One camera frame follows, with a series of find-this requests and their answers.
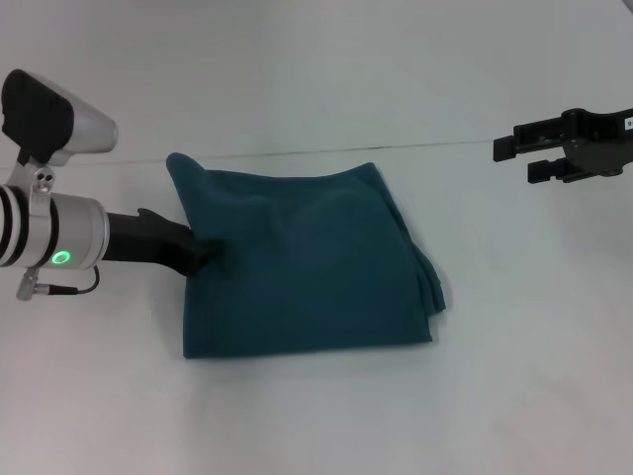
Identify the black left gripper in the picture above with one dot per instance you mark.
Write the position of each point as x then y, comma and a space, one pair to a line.
148, 242

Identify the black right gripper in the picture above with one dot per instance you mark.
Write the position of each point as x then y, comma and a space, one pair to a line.
598, 146

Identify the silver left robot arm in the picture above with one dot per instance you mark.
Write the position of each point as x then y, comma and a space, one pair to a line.
49, 227

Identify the teal blue t-shirt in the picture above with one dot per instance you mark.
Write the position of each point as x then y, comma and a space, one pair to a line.
306, 257

